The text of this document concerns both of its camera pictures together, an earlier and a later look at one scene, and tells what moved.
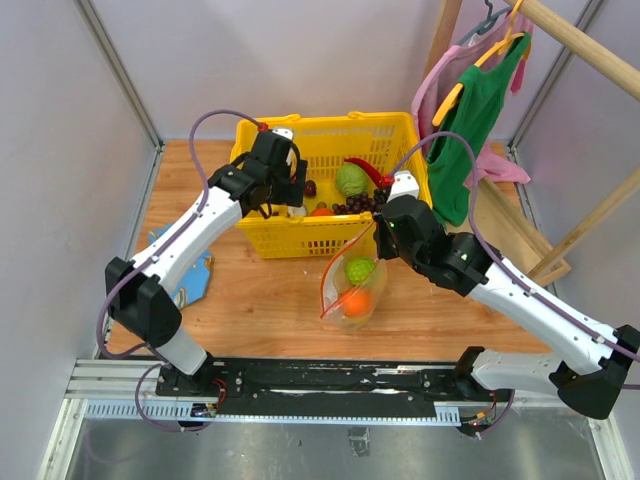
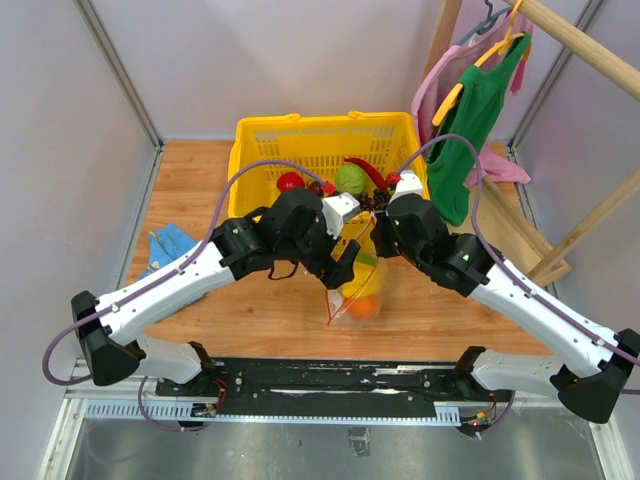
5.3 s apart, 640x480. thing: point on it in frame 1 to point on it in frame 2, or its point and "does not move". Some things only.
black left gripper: x=291 y=194 to x=341 y=271
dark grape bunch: x=361 y=203 does not move
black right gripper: x=383 y=250 does not move
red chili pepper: x=375 y=174 does not move
